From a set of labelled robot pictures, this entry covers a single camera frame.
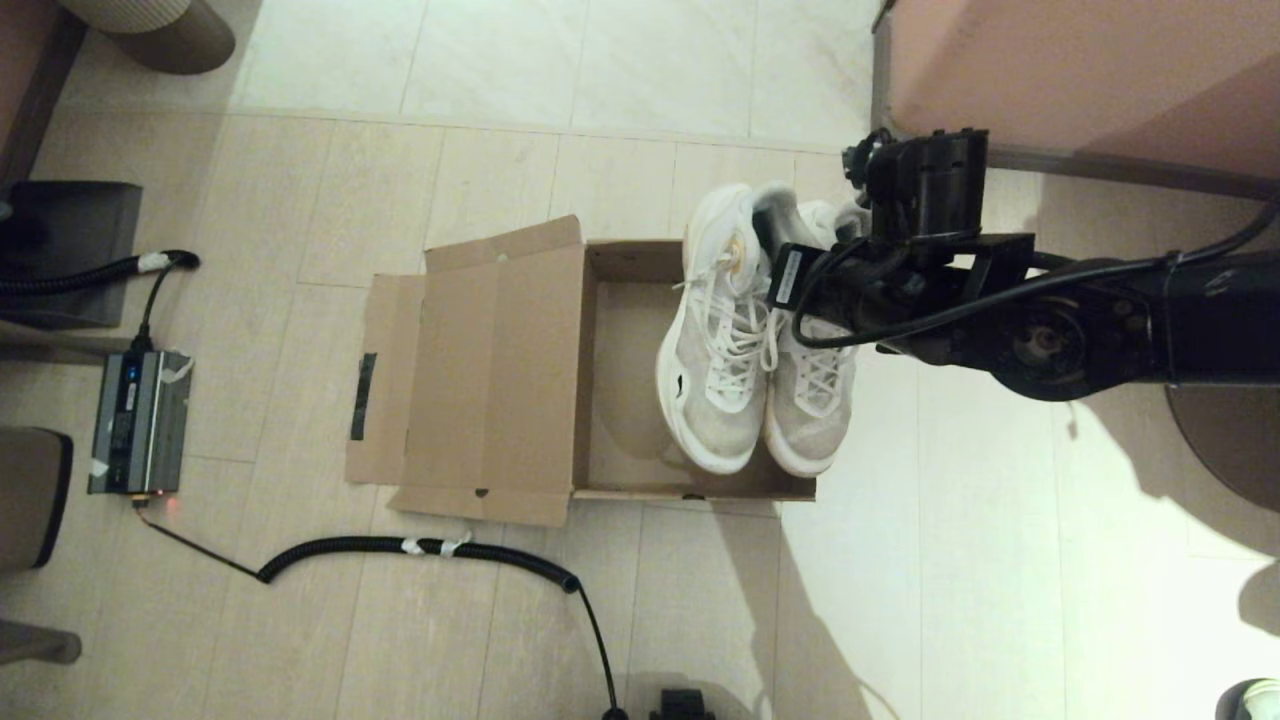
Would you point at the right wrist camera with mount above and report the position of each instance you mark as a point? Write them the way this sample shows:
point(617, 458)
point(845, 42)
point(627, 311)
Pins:
point(925, 180)

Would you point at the person's grey sneaker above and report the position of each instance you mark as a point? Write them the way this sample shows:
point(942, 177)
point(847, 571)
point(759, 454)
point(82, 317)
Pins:
point(1262, 702)

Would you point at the grey furniture foot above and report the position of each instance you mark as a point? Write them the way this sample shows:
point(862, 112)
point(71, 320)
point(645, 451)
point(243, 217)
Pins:
point(35, 645)

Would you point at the brown wooden furniture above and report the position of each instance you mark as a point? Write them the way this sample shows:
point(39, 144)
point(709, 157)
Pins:
point(25, 60)

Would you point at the beige ribbed round pouf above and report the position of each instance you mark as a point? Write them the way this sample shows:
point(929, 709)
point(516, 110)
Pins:
point(180, 45)

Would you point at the grey power inverter box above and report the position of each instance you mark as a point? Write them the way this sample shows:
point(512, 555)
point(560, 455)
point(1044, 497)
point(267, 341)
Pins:
point(140, 420)

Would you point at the round dark brown table base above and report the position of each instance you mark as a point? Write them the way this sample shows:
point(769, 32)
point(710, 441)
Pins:
point(1230, 450)

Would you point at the dark grey plastic bin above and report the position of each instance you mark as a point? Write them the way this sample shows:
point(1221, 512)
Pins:
point(90, 220)

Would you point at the cardboard shoe box with lid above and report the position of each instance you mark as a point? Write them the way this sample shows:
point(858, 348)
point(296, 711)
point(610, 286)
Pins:
point(480, 400)

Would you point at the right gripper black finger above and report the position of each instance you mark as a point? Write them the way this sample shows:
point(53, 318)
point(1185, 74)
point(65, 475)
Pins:
point(800, 280)

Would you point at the white lace-up sneaker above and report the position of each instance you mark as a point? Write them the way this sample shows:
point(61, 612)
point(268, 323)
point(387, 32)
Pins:
point(720, 400)
point(815, 420)

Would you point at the dark brown stool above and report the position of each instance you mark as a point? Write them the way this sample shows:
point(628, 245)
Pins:
point(30, 500)

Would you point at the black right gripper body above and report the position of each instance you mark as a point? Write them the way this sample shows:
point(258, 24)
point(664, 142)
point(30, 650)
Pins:
point(920, 290)

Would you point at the pink sofa with grey base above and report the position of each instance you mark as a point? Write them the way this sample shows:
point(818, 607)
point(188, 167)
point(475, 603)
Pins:
point(1100, 70)

